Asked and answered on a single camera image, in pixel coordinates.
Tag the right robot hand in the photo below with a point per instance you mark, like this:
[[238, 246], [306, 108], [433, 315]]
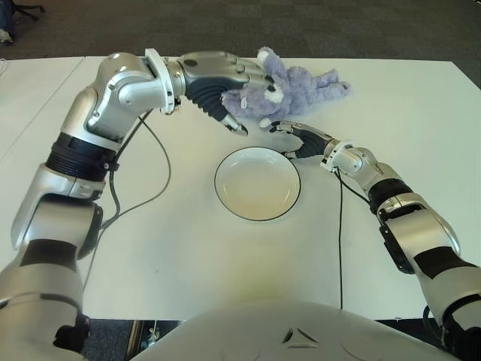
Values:
[[313, 141]]

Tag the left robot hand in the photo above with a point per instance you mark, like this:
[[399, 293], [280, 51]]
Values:
[[214, 71]]

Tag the purple plush doll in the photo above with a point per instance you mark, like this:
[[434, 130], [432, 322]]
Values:
[[297, 86]]

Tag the white plate with black rim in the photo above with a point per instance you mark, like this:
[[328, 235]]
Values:
[[257, 184]]

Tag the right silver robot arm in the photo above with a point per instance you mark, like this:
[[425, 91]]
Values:
[[421, 225]]

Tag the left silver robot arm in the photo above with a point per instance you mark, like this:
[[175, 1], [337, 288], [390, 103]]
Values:
[[116, 90]]

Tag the black office chair base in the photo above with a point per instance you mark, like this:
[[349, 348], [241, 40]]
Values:
[[26, 11]]

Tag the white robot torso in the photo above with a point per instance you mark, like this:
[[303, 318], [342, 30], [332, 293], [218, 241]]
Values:
[[244, 331]]

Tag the white shoe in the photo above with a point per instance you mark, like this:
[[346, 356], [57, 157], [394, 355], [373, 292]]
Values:
[[4, 35]]

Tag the blue trouser leg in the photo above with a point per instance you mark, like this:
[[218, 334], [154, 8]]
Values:
[[5, 15]]

